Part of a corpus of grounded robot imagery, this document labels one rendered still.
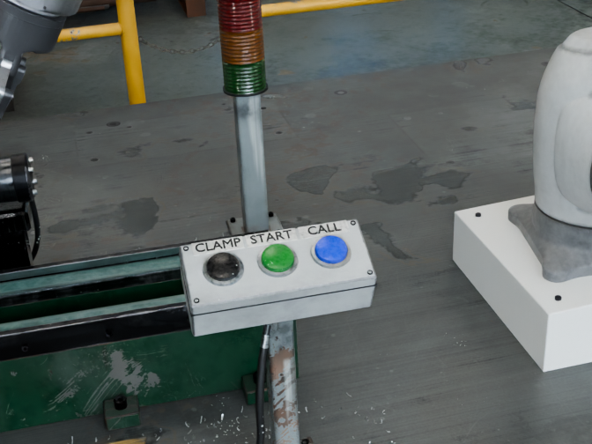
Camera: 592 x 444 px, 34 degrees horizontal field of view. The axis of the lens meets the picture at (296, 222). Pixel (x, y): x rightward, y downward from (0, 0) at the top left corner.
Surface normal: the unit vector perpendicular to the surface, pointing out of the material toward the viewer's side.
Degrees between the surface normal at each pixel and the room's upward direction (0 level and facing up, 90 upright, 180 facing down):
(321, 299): 113
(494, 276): 90
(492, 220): 3
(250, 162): 90
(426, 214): 0
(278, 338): 90
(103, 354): 90
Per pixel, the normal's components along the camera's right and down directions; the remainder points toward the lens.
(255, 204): 0.23, 0.46
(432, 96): -0.04, -0.88
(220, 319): 0.22, 0.77
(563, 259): -0.22, -0.73
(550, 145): -0.89, 0.26
